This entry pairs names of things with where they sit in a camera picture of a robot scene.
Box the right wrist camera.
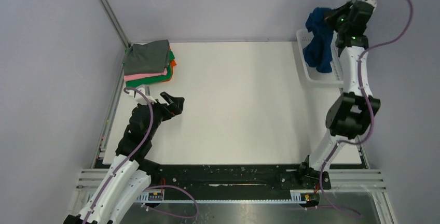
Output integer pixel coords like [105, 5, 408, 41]
[362, 0, 377, 9]

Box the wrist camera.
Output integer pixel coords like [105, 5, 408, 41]
[362, 0, 377, 9]
[134, 85, 155, 105]

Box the orange folded t-shirt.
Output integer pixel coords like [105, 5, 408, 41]
[163, 47, 177, 82]

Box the pink folded t-shirt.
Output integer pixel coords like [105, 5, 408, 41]
[123, 68, 168, 81]

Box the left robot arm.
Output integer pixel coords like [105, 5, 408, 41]
[64, 92, 185, 223]

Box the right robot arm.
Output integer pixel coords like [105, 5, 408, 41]
[294, 0, 381, 190]

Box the grey folded t-shirt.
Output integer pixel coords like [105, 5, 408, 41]
[122, 39, 170, 75]

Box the white perforated plastic basket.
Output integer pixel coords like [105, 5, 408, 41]
[296, 29, 343, 89]

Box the green folded t-shirt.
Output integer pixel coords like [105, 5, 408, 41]
[125, 50, 175, 88]

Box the blue t-shirt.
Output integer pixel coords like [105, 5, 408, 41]
[302, 7, 334, 74]

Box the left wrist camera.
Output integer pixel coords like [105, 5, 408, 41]
[134, 85, 155, 105]

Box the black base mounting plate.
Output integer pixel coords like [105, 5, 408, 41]
[94, 159, 333, 203]

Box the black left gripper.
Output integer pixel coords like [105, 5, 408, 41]
[141, 91, 184, 139]

